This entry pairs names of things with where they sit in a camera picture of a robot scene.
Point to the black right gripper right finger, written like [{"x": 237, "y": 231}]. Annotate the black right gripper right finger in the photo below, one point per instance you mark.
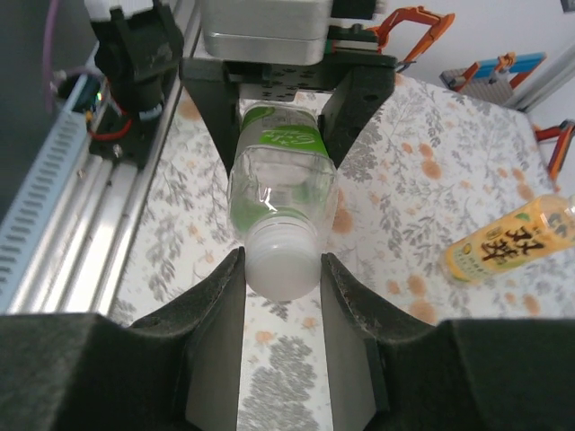
[{"x": 449, "y": 381}]

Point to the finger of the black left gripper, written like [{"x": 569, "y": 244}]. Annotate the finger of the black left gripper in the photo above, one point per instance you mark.
[
  {"x": 359, "y": 108},
  {"x": 211, "y": 112}
]

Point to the white bottle cap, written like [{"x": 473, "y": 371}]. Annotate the white bottle cap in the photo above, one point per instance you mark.
[{"x": 280, "y": 269}]

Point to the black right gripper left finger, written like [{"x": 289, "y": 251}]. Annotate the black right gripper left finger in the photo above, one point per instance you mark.
[{"x": 112, "y": 377}]

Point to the aluminium frame post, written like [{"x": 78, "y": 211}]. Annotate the aluminium frame post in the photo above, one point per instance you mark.
[{"x": 548, "y": 76}]

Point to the clear bottle with green label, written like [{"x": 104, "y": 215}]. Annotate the clear bottle with green label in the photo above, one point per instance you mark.
[{"x": 283, "y": 188}]

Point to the small electronics board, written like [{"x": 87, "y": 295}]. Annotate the small electronics board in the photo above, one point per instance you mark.
[{"x": 85, "y": 92}]

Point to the yellow tea bottle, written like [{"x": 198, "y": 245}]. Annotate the yellow tea bottle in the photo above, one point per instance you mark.
[{"x": 503, "y": 242}]

